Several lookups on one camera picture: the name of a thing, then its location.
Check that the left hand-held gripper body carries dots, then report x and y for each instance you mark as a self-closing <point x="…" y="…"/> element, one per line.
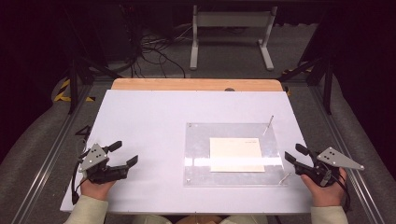
<point x="93" y="158"/>

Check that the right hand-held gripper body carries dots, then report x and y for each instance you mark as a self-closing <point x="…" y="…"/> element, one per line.
<point x="334" y="158"/>

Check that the person's left hand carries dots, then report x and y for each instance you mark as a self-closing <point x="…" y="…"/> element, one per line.
<point x="98" y="189"/>

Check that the person's right hand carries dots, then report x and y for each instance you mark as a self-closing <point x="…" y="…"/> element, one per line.
<point x="325" y="194"/>

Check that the short metal pin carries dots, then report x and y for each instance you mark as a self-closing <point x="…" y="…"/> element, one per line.
<point x="285" y="178"/>

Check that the white board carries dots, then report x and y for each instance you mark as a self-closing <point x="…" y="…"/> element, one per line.
<point x="140" y="124"/>

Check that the cream paper card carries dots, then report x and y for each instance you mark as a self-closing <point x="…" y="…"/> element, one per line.
<point x="236" y="154"/>

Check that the black metal stand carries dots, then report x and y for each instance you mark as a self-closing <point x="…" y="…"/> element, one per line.
<point x="73" y="90"/>
<point x="327" y="90"/>

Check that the clear acrylic sheet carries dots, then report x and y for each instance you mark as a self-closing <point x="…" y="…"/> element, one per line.
<point x="199" y="149"/>

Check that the yellow black floor tape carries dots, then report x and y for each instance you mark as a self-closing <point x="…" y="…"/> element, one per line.
<point x="288" y="71"/>
<point x="62" y="98"/>

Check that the wooden table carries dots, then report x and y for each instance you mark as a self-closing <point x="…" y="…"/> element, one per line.
<point x="186" y="84"/>

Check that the white metal stand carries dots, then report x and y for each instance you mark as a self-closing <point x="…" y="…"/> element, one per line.
<point x="232" y="19"/>

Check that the aluminium rail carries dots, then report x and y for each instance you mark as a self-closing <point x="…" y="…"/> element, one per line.
<point x="53" y="155"/>
<point x="345" y="155"/>

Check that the black triangular bracket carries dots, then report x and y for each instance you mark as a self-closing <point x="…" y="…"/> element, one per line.
<point x="84" y="130"/>

